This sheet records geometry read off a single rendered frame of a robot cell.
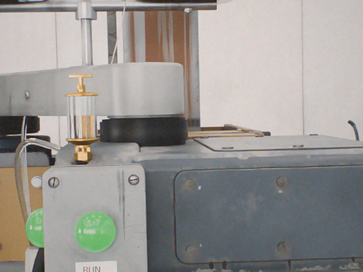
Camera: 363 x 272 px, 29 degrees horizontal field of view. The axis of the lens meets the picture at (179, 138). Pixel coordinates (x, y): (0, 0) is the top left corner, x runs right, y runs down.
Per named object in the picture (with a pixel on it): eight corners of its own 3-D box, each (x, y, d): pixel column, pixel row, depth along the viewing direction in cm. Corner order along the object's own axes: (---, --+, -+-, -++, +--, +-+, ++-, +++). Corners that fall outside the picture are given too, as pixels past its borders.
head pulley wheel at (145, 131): (98, 147, 67) (97, 120, 67) (101, 141, 76) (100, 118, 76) (192, 144, 68) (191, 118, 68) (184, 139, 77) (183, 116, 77)
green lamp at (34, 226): (23, 252, 52) (22, 211, 52) (28, 244, 55) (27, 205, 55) (58, 250, 52) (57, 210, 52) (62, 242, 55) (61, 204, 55)
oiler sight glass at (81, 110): (66, 138, 58) (65, 96, 58) (68, 137, 61) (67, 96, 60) (96, 138, 58) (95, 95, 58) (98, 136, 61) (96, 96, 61)
